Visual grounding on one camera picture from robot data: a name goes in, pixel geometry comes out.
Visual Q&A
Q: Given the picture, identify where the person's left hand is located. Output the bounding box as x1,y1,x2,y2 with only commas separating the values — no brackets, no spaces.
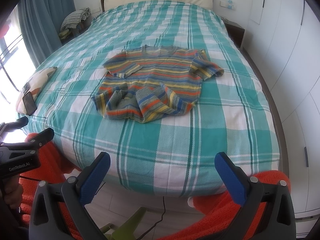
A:
1,175,23,209

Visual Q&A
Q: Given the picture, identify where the black cable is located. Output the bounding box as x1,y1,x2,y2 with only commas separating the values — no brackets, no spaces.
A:
143,195,166,233

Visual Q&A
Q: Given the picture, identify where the wall switch plate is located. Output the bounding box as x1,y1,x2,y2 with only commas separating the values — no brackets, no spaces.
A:
220,0,236,10

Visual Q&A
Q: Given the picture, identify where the teal plaid bedspread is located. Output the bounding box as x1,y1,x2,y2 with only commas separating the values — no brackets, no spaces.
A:
24,0,280,197

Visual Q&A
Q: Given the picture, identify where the blue curtain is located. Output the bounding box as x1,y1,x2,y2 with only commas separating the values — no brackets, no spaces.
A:
17,0,75,68

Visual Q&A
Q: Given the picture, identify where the orange fuzzy garment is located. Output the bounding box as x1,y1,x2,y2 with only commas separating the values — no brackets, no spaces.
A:
19,142,291,239

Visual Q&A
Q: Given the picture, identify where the dark nightstand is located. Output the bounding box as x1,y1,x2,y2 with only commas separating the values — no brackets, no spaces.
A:
223,19,245,48

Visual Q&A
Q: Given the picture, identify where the bedside chair with clothes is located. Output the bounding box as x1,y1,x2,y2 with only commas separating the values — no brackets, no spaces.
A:
59,25,88,44

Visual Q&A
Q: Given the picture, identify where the patterned cream pillow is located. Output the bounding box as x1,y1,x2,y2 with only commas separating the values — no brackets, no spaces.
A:
16,67,57,114

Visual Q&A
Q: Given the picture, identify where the striped knit sweater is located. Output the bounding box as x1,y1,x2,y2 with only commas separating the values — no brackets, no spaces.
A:
92,45,224,123

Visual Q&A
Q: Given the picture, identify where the green plastic stool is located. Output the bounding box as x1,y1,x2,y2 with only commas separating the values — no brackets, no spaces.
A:
100,207,147,240

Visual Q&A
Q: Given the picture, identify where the black smartphone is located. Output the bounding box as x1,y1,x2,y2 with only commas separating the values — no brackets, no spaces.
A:
22,91,37,116

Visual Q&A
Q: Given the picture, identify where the folded clothes pile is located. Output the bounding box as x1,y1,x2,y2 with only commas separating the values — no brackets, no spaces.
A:
60,8,91,32

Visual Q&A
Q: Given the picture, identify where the white wardrobe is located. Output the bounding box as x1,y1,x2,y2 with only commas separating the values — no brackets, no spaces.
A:
240,0,320,221

